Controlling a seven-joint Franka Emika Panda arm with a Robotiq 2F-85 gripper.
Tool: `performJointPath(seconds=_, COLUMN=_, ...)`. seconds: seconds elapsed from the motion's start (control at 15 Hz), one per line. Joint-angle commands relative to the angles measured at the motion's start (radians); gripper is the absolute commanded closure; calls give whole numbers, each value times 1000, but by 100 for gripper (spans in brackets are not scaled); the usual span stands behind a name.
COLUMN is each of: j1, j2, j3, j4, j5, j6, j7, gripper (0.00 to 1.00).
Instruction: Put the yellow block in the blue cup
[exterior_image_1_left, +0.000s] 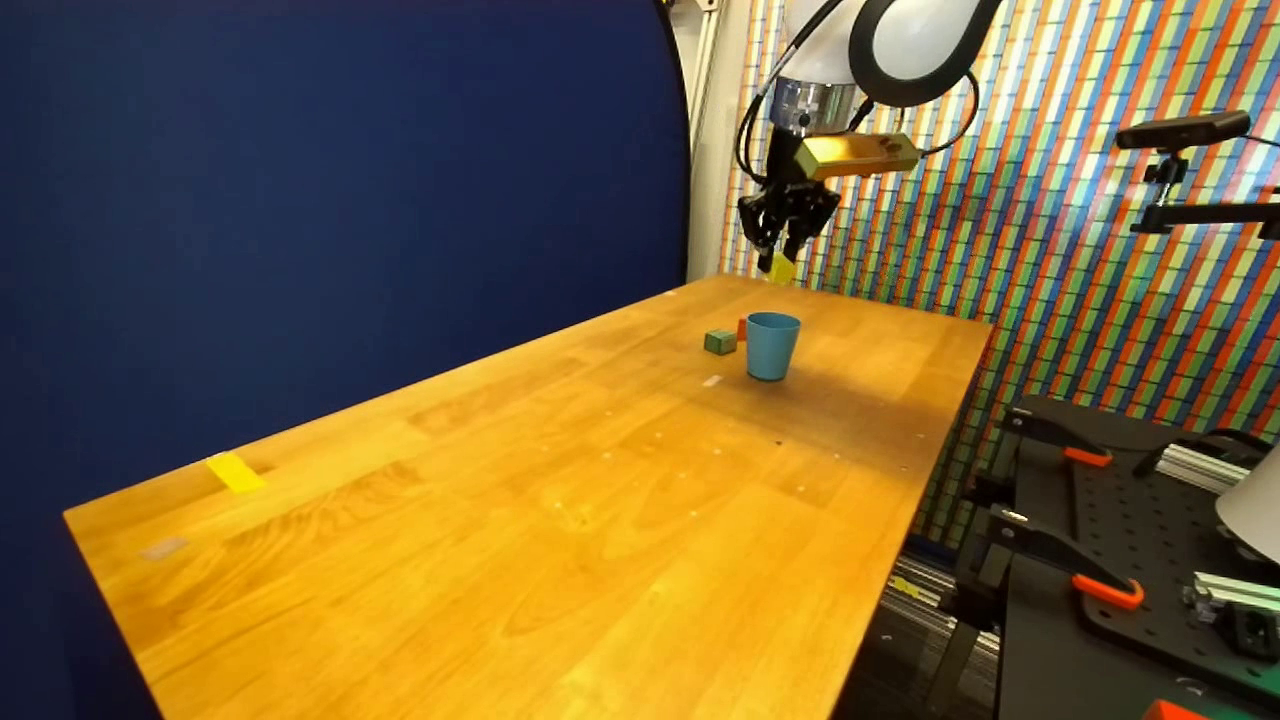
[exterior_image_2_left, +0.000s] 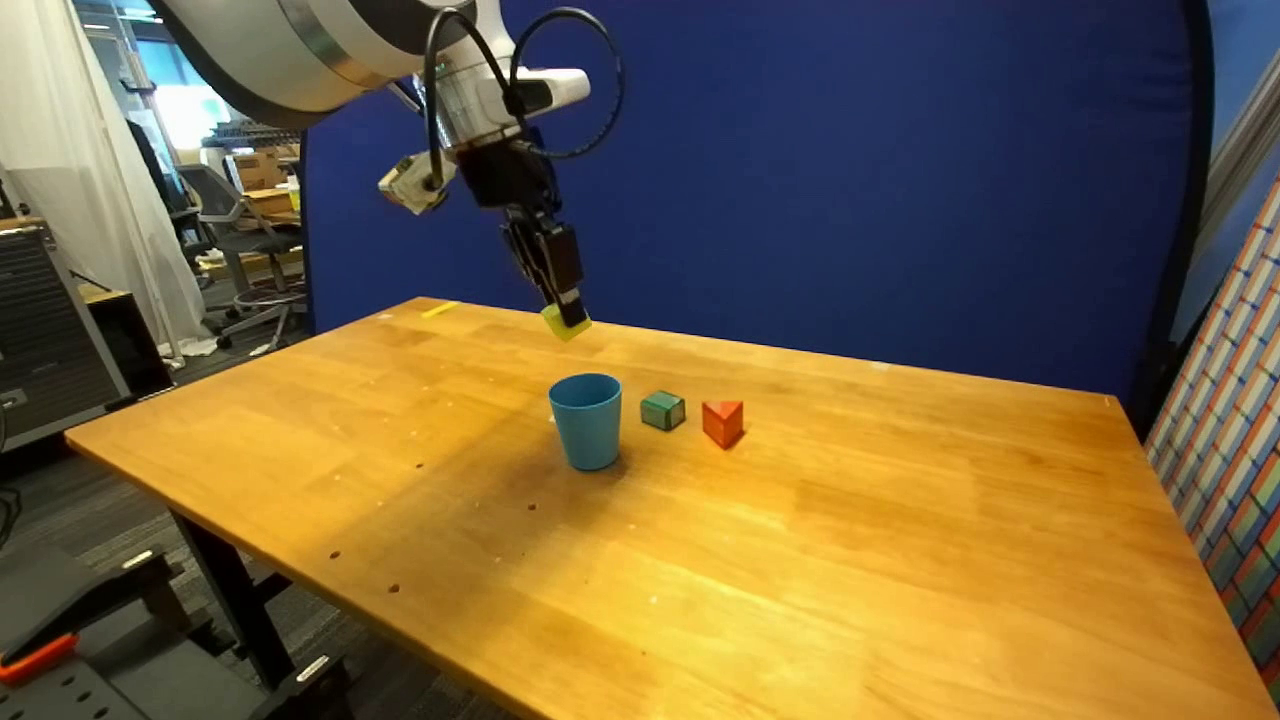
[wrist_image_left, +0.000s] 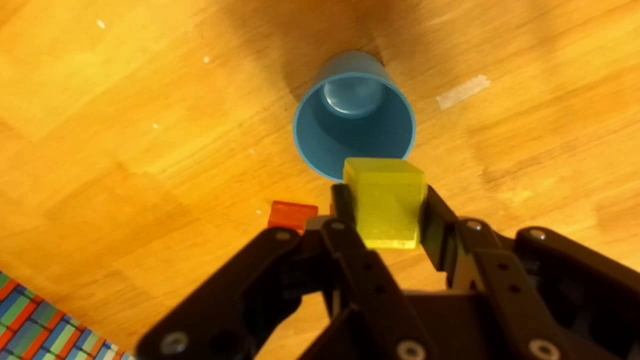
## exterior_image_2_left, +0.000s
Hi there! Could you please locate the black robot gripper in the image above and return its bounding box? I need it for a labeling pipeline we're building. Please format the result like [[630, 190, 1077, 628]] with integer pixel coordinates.
[[455, 126, 593, 332]]

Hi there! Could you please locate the yellow block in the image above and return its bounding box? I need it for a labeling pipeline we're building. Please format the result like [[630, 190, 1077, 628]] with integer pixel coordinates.
[[536, 302, 594, 344]]

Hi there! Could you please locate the blue cup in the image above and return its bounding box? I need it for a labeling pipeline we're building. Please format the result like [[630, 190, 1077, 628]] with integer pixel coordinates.
[[543, 370, 626, 477]]

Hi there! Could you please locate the green block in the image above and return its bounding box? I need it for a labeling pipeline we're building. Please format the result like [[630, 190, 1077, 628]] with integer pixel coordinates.
[[636, 388, 690, 436]]

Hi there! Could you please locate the orange triangular block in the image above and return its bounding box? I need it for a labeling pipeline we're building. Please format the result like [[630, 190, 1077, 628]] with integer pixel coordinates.
[[698, 395, 747, 454]]

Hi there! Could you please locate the office chair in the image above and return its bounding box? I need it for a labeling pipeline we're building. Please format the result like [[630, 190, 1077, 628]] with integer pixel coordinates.
[[173, 156, 308, 350]]

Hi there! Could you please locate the blue backdrop screen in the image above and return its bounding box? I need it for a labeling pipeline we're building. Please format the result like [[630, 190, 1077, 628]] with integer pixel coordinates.
[[296, 0, 1220, 428]]

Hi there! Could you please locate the black table leg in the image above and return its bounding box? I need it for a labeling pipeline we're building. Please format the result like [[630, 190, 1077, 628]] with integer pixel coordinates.
[[169, 509, 301, 697]]

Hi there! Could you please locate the white curtain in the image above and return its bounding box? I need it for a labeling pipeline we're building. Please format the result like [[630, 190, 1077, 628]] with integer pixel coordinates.
[[0, 0, 220, 373]]

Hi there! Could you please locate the black cabinet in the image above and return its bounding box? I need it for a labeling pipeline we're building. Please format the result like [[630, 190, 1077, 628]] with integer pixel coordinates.
[[0, 216, 175, 456]]

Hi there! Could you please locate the black perforated mounting board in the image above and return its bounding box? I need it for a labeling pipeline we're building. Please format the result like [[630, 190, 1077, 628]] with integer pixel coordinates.
[[0, 542, 356, 720]]

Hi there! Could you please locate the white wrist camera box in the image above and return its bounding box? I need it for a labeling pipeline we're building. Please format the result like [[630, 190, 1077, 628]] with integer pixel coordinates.
[[375, 150, 461, 219]]

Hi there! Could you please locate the black clamp with orange handle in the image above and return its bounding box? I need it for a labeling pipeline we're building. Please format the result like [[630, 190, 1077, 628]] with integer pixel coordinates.
[[0, 628, 84, 689]]

